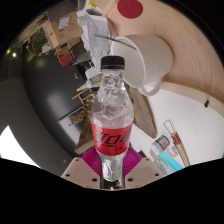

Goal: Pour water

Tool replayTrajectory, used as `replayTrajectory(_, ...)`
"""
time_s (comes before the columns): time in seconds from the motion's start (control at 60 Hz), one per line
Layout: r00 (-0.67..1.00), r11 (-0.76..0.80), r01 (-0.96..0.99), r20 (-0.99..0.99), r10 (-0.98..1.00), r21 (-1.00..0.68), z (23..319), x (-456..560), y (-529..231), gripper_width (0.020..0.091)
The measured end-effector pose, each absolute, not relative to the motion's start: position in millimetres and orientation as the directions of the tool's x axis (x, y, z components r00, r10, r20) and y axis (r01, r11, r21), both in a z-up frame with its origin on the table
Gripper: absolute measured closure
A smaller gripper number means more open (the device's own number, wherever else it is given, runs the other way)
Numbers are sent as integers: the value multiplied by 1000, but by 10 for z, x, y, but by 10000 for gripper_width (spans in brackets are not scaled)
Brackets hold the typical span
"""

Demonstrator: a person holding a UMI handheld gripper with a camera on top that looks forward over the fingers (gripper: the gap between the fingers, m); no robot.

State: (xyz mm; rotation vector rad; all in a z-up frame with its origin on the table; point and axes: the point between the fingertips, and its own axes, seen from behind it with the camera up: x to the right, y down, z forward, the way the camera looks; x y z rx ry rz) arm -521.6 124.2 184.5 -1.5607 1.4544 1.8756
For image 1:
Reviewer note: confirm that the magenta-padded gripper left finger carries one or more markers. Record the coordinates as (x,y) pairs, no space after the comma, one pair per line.
(88,163)

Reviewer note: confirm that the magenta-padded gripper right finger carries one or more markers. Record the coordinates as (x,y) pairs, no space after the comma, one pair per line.
(135,163)

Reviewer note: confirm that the clear bottle with red label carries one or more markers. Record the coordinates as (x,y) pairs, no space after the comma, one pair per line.
(111,140)

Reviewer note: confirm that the small white grey-lidded jar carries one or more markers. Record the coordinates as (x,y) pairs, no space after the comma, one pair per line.
(160,144)

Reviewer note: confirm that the iridescent colourful sheet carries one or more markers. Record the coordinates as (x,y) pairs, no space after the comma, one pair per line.
(168,163)

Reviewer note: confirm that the wooden easel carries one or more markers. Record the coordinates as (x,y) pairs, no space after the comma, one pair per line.
(83,95)

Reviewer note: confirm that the white spray bottle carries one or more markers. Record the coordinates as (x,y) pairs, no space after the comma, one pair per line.
(95,78)

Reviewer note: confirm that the white ceramic mug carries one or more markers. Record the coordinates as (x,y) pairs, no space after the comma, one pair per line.
(146,60)

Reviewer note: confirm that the red box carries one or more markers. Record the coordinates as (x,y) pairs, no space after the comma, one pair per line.
(64,58)

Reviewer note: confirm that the folded newspaper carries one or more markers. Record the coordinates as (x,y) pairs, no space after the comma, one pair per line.
(96,43)

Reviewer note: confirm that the thin metal stick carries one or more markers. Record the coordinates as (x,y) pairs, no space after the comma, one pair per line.
(116,42)

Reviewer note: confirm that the beige canvas mat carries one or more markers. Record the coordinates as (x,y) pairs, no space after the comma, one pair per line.
(186,50)

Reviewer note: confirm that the ceiling light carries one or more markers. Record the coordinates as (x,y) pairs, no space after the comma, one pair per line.
(14,54)

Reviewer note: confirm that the brown cardboard box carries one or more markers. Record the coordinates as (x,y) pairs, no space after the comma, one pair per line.
(63,30)

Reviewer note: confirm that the flat round red coaster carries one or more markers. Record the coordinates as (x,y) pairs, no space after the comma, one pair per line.
(130,8)

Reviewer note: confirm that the grey plant saucer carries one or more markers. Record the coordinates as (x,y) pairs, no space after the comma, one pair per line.
(82,6)

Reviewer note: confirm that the yellow tag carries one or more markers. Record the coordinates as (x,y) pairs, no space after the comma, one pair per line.
(92,4)

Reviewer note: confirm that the black wall screen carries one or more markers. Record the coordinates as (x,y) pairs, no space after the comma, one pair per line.
(66,128)

